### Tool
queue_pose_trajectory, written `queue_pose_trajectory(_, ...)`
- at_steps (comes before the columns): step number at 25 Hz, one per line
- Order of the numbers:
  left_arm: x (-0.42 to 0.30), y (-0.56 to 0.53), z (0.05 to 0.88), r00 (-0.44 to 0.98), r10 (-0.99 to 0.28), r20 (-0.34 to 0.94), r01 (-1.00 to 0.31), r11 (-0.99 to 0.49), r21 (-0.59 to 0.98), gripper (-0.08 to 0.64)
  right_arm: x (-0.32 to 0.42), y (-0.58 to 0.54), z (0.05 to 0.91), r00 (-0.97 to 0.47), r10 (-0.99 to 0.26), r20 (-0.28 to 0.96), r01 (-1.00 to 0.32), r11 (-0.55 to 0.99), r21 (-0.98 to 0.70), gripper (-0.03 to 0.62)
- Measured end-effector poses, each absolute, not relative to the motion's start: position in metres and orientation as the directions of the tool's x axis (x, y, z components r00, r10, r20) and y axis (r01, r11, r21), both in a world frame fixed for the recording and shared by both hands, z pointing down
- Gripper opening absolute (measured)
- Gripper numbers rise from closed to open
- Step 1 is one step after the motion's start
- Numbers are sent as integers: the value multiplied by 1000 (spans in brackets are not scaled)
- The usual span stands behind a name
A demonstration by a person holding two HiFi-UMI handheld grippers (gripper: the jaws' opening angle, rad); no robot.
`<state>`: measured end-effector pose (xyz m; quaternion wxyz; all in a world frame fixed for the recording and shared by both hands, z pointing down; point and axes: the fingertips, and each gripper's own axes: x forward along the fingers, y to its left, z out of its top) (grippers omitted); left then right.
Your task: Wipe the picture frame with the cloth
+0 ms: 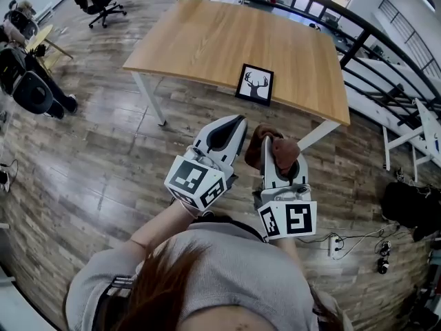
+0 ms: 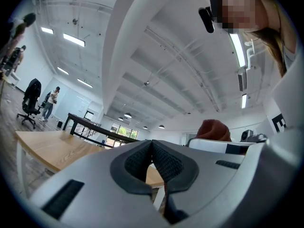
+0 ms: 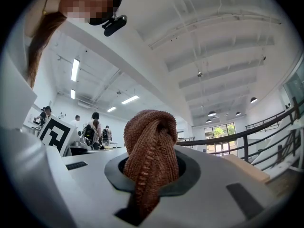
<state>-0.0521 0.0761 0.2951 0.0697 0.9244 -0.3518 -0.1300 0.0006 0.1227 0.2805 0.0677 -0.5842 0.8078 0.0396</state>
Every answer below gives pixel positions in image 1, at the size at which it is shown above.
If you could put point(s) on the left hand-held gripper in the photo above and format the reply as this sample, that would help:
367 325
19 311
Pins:
189 181

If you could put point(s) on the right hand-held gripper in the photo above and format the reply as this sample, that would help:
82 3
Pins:
296 219

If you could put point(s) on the brown cloth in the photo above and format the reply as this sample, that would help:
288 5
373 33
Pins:
286 152

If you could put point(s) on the black framed deer picture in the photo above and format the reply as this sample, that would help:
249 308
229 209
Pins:
255 85

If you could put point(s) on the person's right forearm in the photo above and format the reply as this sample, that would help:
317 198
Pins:
291 253

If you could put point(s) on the person's left forearm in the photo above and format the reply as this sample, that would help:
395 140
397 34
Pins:
158 226

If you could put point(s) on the white table leg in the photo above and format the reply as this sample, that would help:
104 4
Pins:
150 98
318 134

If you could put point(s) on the person's black trousers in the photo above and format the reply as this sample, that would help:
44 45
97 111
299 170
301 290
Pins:
220 219

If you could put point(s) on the white power strip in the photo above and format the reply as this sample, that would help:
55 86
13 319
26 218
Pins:
335 246

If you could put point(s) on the white staircase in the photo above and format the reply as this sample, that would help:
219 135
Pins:
372 102

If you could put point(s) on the person's grey knit top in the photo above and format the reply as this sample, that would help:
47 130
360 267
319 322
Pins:
241 271

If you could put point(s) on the small black white block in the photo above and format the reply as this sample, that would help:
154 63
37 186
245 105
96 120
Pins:
399 174

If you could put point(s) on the white metal stand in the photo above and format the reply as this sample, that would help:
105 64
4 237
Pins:
403 140

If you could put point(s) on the black bag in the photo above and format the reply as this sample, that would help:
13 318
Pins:
406 205

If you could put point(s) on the small black device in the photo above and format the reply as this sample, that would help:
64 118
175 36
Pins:
383 264

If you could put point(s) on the wooden table with white legs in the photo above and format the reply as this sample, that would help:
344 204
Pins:
358 43

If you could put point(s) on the grey shell chair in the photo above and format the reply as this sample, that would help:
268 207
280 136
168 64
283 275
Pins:
32 95

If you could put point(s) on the round yellow table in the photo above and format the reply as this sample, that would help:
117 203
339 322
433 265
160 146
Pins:
39 36

